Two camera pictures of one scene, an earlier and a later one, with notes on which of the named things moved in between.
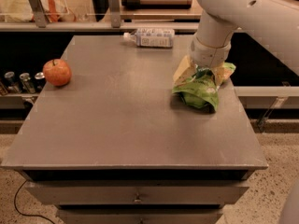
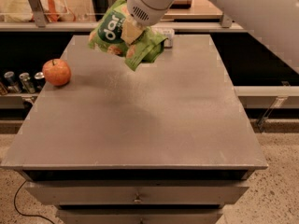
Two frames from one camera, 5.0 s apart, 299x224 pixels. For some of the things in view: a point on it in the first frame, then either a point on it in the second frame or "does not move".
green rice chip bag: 201,89 to 106,35
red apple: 57,72 does not move
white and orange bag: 15,7 does not move
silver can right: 39,81 does not move
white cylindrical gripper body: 207,56 to 142,10
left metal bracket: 36,5 does not move
